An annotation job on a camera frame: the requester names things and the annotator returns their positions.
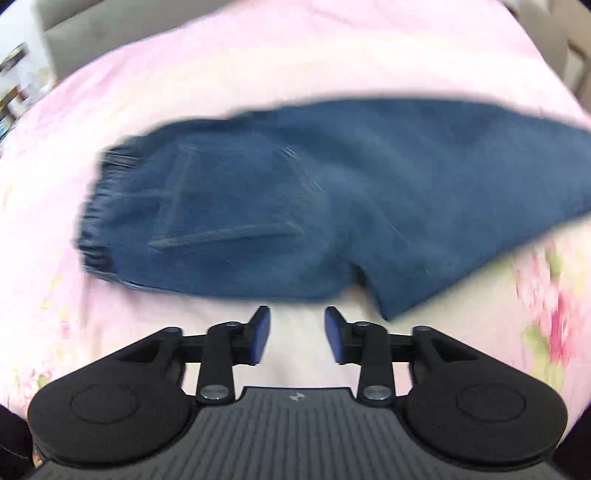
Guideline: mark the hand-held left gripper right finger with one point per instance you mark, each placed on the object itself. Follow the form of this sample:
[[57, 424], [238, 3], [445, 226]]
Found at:
[[333, 336]]

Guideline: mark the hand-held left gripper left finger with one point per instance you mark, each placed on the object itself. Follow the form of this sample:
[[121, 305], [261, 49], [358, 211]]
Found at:
[[259, 336]]

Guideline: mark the blue denim pants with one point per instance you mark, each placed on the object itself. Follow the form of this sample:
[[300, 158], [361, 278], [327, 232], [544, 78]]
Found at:
[[332, 184]]

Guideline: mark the dark cloth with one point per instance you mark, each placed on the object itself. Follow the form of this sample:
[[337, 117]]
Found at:
[[13, 438]]

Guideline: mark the pink floral blanket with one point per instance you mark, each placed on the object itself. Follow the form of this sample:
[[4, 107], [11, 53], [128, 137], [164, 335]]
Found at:
[[286, 64]]

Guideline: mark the grey upholstered headboard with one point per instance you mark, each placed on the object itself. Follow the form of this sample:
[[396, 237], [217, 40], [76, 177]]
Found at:
[[92, 41]]

